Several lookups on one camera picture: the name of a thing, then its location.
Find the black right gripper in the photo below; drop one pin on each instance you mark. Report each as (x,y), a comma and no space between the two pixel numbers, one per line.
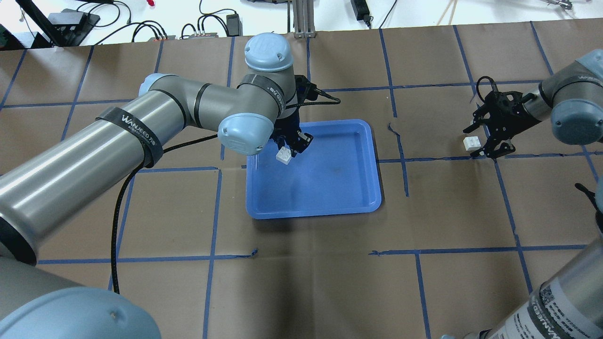
(512,113)

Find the blue plastic tray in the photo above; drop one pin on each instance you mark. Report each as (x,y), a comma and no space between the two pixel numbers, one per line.
(336,175)

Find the black power adapter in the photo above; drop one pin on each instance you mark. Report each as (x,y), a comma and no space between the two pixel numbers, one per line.
(234,25)

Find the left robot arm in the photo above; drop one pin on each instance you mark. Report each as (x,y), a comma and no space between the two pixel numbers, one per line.
(41,195)

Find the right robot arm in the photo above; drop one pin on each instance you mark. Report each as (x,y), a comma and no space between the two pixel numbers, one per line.
(569,305)

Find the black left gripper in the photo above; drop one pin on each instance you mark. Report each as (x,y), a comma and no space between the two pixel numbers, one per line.
(287,124)

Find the white block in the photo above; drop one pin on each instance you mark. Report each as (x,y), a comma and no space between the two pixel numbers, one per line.
(284,155)
(472,144)

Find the brown paper table mat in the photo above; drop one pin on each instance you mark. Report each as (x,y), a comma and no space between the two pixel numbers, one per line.
(457,243)

